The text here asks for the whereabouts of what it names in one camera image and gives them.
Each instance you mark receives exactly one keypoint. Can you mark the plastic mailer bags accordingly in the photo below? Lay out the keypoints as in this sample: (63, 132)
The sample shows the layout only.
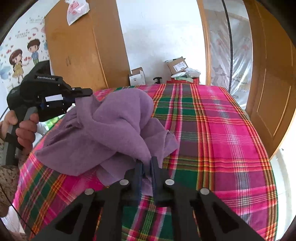
(189, 73)

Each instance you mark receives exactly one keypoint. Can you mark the wooden door frame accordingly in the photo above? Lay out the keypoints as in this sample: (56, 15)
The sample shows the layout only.
(203, 46)

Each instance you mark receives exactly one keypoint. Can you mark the cartoon wall sticker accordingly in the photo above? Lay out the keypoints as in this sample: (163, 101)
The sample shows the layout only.
(16, 62)

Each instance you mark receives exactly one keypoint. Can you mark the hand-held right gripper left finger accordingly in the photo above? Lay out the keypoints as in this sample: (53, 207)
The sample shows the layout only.
(138, 176)

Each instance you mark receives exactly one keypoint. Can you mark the white cardboard box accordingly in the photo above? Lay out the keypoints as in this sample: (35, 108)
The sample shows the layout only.
(137, 77)

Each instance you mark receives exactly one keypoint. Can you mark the transparent printed door curtain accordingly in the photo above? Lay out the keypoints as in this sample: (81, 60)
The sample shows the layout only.
(219, 46)

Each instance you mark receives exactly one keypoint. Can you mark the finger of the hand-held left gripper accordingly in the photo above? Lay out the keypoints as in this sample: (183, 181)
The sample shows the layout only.
(83, 92)

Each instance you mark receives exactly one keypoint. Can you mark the wooden door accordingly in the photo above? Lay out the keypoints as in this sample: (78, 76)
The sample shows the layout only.
(272, 81)

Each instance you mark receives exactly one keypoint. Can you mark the white plastic bag red print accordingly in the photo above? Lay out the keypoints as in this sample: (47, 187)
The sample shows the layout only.
(76, 11)

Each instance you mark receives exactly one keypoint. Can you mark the plaid bed sheet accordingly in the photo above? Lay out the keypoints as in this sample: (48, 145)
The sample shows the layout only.
(219, 139)

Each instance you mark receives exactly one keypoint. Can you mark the brown cardboard box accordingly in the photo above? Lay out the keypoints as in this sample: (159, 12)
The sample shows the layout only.
(177, 64)

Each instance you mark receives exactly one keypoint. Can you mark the person's left hand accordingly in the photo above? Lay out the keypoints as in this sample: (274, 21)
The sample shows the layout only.
(25, 132)

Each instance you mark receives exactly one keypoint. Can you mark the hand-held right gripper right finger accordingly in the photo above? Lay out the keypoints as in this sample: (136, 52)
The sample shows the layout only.
(153, 176)

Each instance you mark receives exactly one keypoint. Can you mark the wooden wardrobe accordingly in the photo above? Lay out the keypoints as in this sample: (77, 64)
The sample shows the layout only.
(92, 46)

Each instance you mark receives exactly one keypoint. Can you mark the purple fleece sweater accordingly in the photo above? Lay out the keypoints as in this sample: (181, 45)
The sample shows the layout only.
(104, 127)

